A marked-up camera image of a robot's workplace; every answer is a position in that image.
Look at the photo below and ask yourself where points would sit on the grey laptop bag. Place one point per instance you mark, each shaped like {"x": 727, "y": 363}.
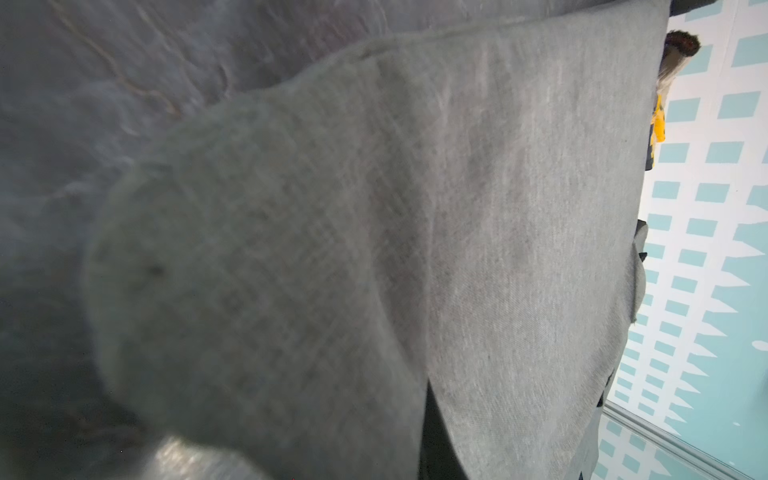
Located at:
{"x": 442, "y": 221}
{"x": 640, "y": 237}

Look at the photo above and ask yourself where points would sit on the yellow black pliers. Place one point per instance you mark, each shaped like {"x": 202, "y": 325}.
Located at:
{"x": 657, "y": 133}

